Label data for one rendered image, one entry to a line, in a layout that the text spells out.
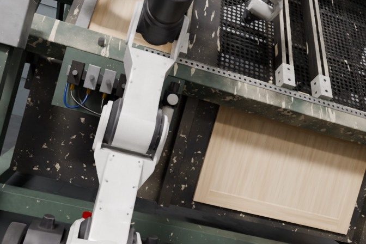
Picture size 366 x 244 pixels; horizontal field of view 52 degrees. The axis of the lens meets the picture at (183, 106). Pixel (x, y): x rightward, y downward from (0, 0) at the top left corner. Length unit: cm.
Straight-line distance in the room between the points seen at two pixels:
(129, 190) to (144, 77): 34
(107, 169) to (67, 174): 82
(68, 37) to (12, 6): 28
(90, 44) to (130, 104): 56
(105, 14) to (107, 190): 92
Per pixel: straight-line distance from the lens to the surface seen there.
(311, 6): 233
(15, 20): 144
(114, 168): 111
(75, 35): 163
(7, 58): 147
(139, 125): 108
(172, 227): 176
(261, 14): 181
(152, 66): 117
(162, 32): 119
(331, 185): 225
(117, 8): 182
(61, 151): 190
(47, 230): 136
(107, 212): 109
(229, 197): 202
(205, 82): 163
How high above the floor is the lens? 74
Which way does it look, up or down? 1 degrees down
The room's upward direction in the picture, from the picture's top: 16 degrees clockwise
